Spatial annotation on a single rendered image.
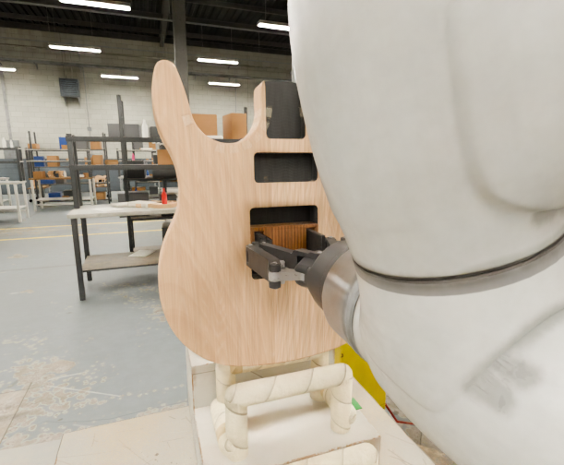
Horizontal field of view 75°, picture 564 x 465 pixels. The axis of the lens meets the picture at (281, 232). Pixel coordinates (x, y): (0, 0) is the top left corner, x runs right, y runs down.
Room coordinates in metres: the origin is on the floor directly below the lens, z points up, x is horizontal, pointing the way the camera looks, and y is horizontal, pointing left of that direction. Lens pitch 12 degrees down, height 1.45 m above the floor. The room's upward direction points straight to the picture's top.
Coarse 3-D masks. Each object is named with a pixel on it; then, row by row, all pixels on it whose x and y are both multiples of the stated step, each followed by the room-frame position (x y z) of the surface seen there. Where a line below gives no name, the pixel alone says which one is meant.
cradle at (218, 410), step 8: (216, 400) 0.53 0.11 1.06; (216, 408) 0.51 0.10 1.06; (224, 408) 0.51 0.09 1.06; (216, 416) 0.50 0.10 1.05; (224, 416) 0.49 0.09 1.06; (216, 424) 0.48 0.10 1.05; (224, 424) 0.48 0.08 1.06; (216, 432) 0.47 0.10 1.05; (224, 432) 0.46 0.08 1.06; (224, 440) 0.45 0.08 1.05; (224, 448) 0.44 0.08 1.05; (232, 448) 0.44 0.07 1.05
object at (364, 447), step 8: (344, 448) 0.44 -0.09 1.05; (352, 448) 0.44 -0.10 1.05; (360, 448) 0.44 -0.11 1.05; (368, 448) 0.44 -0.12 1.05; (320, 456) 0.42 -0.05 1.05; (328, 456) 0.42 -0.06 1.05; (336, 456) 0.42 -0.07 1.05; (344, 456) 0.42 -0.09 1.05; (352, 456) 0.42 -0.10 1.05; (360, 456) 0.43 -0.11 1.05; (368, 456) 0.43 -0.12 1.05; (376, 456) 0.43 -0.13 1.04; (288, 464) 0.41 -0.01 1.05; (296, 464) 0.41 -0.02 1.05; (304, 464) 0.41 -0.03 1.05; (312, 464) 0.41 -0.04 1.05; (320, 464) 0.41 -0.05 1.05; (328, 464) 0.41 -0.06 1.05; (336, 464) 0.41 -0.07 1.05; (344, 464) 0.42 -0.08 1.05; (352, 464) 0.42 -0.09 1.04; (360, 464) 0.42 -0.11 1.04; (368, 464) 0.42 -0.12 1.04
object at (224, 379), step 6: (216, 372) 0.53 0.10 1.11; (222, 372) 0.52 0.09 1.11; (228, 372) 0.52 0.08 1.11; (216, 378) 0.53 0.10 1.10; (222, 378) 0.52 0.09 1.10; (228, 378) 0.52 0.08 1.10; (234, 378) 0.53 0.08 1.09; (216, 384) 0.53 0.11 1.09; (222, 384) 0.52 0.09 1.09; (228, 384) 0.52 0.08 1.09; (216, 390) 0.53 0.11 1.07; (222, 390) 0.52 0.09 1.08; (222, 396) 0.52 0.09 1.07; (222, 402) 0.52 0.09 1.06
